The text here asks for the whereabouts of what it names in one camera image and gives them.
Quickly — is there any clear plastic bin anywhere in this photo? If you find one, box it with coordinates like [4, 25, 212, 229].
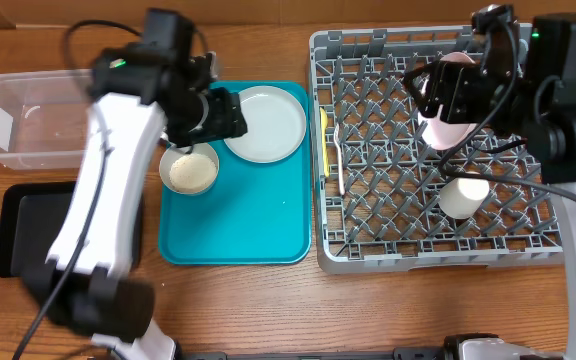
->
[0, 70, 90, 170]

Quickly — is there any pink round plate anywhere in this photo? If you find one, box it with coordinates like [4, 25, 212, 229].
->
[415, 51, 479, 151]

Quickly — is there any yellow plastic spoon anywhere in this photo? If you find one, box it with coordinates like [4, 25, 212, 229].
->
[319, 107, 330, 178]

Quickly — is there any black plastic bin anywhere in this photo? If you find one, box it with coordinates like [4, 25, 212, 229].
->
[0, 181, 143, 279]

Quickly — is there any pink plastic fork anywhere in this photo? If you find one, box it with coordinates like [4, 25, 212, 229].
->
[333, 124, 345, 197]

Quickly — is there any grey round plate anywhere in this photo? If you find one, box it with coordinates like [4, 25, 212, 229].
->
[225, 86, 306, 163]

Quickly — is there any grey dishwasher rack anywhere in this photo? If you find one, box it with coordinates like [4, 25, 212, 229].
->
[309, 25, 564, 274]

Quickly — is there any white paper cup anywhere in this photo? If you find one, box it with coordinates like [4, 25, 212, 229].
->
[439, 177, 490, 219]

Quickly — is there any teal plastic tray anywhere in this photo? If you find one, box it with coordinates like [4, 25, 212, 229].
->
[157, 80, 313, 266]

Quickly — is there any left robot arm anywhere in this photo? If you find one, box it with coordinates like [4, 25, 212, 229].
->
[22, 8, 247, 359]

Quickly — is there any grey bowl of rice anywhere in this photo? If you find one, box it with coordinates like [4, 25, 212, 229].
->
[159, 144, 219, 195]

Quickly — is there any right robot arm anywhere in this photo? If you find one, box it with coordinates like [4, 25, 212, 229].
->
[403, 5, 576, 359]

